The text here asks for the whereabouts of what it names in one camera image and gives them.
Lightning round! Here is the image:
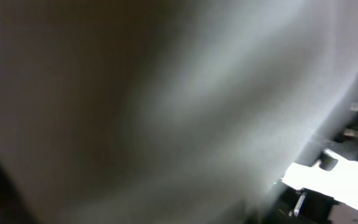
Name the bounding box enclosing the white t-shirt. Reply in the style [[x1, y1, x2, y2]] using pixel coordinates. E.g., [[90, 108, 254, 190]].
[[0, 0, 358, 223]]

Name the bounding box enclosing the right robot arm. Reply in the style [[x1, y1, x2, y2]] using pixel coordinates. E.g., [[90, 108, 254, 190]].
[[262, 99, 358, 224]]

